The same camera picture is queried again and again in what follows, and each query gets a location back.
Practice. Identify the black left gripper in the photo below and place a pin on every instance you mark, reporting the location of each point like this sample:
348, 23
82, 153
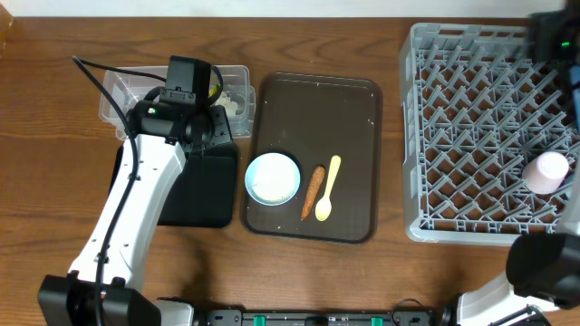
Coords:
224, 132

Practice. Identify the white paper napkin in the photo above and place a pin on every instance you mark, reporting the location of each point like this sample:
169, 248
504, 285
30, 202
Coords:
228, 104

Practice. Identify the colourful snack wrapper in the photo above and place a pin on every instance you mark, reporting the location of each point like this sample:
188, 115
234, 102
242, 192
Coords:
213, 90

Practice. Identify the light blue rice bowl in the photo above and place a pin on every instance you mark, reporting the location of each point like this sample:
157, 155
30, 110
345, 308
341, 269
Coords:
272, 179

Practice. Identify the orange carrot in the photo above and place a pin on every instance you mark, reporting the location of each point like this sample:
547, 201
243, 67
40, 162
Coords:
314, 185

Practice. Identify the yellow plastic spoon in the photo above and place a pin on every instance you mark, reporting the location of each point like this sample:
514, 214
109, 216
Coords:
324, 206

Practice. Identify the pink cup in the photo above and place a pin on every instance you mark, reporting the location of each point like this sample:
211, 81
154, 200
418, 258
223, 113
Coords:
544, 174

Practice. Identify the dark blue plate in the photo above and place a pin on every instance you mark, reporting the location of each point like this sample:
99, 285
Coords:
574, 78

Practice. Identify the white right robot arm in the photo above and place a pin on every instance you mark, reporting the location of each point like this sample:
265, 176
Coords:
542, 271

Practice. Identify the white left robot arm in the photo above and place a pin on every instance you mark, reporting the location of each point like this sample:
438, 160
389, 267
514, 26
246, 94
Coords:
103, 285

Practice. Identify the grey dishwasher rack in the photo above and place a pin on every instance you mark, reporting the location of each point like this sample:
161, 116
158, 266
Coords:
476, 111

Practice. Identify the clear plastic waste bin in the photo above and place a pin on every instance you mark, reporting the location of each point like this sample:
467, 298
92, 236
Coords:
128, 89

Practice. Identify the black tray bin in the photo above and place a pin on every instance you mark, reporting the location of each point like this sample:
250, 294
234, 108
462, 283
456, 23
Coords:
155, 183

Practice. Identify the dark brown serving tray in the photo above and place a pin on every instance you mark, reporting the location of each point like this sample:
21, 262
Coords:
311, 118

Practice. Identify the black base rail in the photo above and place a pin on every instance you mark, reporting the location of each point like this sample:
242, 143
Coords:
294, 318

